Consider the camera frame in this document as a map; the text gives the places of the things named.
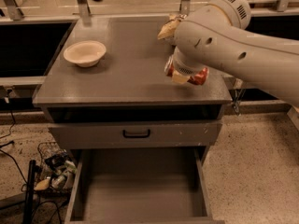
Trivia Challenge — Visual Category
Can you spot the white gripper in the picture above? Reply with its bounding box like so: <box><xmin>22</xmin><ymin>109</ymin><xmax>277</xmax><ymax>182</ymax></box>
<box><xmin>172</xmin><ymin>48</ymin><xmax>205</xmax><ymax>84</ymax></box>

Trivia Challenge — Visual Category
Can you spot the red coke can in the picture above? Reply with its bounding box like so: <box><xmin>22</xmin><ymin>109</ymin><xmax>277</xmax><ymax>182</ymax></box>
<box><xmin>164</xmin><ymin>56</ymin><xmax>209</xmax><ymax>85</ymax></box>

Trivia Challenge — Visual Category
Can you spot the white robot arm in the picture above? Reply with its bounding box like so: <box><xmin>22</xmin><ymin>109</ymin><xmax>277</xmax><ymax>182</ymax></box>
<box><xmin>173</xmin><ymin>0</ymin><xmax>299</xmax><ymax>107</ymax></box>

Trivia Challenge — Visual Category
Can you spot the grey cabinet with counter top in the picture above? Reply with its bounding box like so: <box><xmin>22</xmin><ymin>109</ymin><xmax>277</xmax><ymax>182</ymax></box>
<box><xmin>32</xmin><ymin>15</ymin><xmax>233</xmax><ymax>165</ymax></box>

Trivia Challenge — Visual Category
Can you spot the grey open middle drawer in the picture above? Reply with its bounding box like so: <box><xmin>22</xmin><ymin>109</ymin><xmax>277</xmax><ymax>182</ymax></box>
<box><xmin>64</xmin><ymin>147</ymin><xmax>225</xmax><ymax>224</ymax></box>

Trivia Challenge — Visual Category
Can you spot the grey top drawer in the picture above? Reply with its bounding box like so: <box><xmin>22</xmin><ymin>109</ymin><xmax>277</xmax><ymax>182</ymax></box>
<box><xmin>50</xmin><ymin>120</ymin><xmax>222</xmax><ymax>149</ymax></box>

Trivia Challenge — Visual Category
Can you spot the brown chip bag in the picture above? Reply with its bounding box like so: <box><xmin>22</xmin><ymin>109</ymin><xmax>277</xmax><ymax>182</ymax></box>
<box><xmin>157</xmin><ymin>14</ymin><xmax>187</xmax><ymax>46</ymax></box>

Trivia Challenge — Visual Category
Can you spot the white paper bowl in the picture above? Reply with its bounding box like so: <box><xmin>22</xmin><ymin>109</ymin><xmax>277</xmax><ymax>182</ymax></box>
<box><xmin>64</xmin><ymin>40</ymin><xmax>107</xmax><ymax>67</ymax></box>

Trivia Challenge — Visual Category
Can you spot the black drawer handle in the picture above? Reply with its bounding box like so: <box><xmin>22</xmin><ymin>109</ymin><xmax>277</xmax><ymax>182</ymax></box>
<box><xmin>122</xmin><ymin>129</ymin><xmax>151</xmax><ymax>139</ymax></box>

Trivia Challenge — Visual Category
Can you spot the wire basket with items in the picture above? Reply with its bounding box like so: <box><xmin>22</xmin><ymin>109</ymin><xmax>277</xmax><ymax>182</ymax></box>
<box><xmin>35</xmin><ymin>142</ymin><xmax>77</xmax><ymax>194</ymax></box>

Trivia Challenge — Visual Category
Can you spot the black floor cable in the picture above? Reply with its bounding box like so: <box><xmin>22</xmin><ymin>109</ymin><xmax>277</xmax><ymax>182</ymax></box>
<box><xmin>0</xmin><ymin>87</ymin><xmax>29</xmax><ymax>185</ymax></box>

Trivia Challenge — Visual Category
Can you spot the black stand post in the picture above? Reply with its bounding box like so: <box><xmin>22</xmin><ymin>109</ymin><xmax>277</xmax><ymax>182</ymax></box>
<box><xmin>22</xmin><ymin>160</ymin><xmax>36</xmax><ymax>224</ymax></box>

